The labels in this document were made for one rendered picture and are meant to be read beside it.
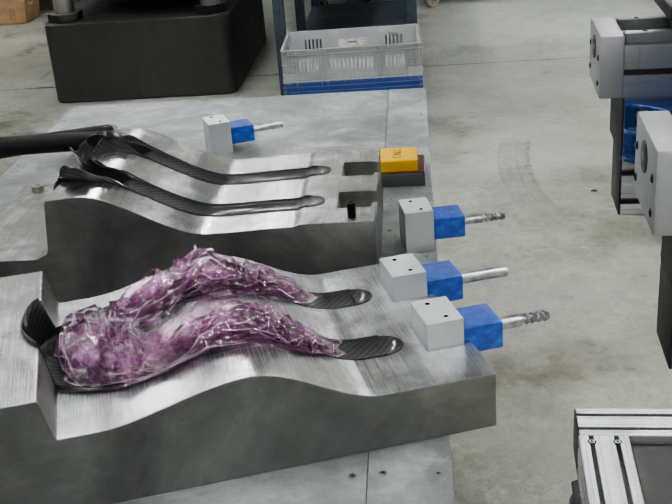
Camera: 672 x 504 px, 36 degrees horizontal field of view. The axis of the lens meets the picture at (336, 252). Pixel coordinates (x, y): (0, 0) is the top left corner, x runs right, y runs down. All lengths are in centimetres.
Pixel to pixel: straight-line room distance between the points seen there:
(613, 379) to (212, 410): 180
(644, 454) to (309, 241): 97
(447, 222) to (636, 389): 133
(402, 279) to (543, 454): 131
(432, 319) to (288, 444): 18
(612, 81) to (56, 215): 79
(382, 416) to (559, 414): 155
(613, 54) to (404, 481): 82
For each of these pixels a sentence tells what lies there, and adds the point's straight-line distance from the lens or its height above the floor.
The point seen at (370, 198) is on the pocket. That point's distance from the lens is 124.
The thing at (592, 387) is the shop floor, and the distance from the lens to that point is 254.
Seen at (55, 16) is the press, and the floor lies 43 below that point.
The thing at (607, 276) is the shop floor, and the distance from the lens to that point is 308.
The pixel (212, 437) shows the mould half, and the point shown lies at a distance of 88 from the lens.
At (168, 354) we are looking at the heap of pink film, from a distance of 89.
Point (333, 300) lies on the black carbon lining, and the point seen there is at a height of 85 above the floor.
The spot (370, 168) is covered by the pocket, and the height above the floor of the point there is 88.
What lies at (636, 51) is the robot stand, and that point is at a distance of 152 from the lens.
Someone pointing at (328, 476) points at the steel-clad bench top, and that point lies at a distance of 89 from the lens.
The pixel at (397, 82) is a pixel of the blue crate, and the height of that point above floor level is 19.
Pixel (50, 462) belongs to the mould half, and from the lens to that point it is 88.
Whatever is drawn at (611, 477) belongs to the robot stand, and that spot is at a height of 23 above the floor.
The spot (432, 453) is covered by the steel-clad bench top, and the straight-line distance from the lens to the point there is 91.
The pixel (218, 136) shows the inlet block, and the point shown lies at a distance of 170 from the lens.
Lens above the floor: 133
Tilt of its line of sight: 24 degrees down
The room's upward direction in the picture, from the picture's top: 5 degrees counter-clockwise
